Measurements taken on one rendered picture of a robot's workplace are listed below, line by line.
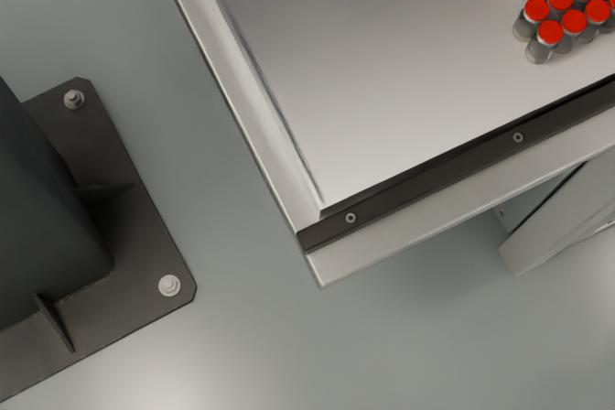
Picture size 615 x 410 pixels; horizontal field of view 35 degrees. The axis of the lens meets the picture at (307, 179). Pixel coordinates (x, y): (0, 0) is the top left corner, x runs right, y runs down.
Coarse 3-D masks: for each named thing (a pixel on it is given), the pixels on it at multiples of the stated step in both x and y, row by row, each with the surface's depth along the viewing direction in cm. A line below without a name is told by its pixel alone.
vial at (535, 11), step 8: (528, 0) 80; (536, 0) 80; (544, 0) 80; (528, 8) 80; (536, 8) 80; (544, 8) 80; (520, 16) 81; (528, 16) 80; (536, 16) 80; (544, 16) 80; (520, 24) 82; (528, 24) 81; (536, 24) 81; (512, 32) 84; (520, 32) 83; (528, 32) 82; (520, 40) 84; (528, 40) 84
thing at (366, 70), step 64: (256, 0) 85; (320, 0) 85; (384, 0) 85; (448, 0) 85; (512, 0) 85; (256, 64) 83; (320, 64) 83; (384, 64) 83; (448, 64) 84; (512, 64) 84; (576, 64) 84; (320, 128) 82; (384, 128) 82; (448, 128) 82; (320, 192) 80
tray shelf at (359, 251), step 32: (192, 0) 85; (192, 32) 84; (224, 64) 83; (224, 96) 83; (256, 128) 82; (576, 128) 82; (608, 128) 82; (256, 160) 81; (512, 160) 82; (544, 160) 82; (576, 160) 82; (288, 192) 80; (448, 192) 81; (480, 192) 81; (512, 192) 81; (288, 224) 80; (384, 224) 80; (416, 224) 80; (448, 224) 80; (320, 256) 79; (352, 256) 79; (384, 256) 79; (320, 288) 80
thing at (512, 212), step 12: (576, 168) 124; (552, 180) 132; (564, 180) 130; (528, 192) 143; (540, 192) 138; (552, 192) 136; (504, 204) 155; (516, 204) 150; (528, 204) 145; (540, 204) 142; (504, 216) 158; (516, 216) 152; (528, 216) 150; (612, 216) 142; (504, 228) 161; (600, 228) 157; (576, 240) 152
